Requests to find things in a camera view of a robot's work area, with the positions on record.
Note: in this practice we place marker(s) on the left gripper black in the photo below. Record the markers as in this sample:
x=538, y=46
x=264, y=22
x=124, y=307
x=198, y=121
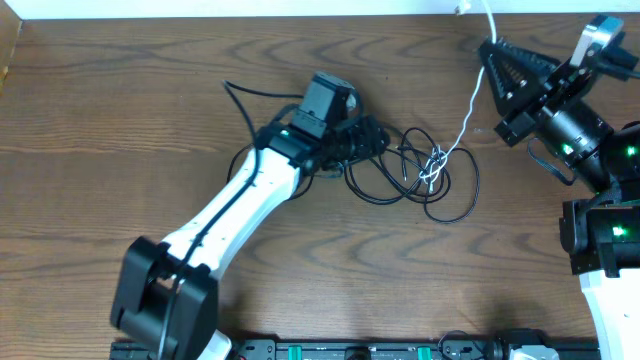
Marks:
x=373, y=138

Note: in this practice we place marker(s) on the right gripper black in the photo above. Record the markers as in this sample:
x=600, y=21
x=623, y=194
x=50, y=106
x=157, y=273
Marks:
x=536, y=71

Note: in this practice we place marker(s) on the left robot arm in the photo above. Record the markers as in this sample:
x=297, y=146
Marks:
x=167, y=294

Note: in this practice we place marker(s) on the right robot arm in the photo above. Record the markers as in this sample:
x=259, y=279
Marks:
x=601, y=234

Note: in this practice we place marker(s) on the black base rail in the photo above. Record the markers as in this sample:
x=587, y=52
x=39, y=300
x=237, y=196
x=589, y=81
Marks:
x=264, y=349

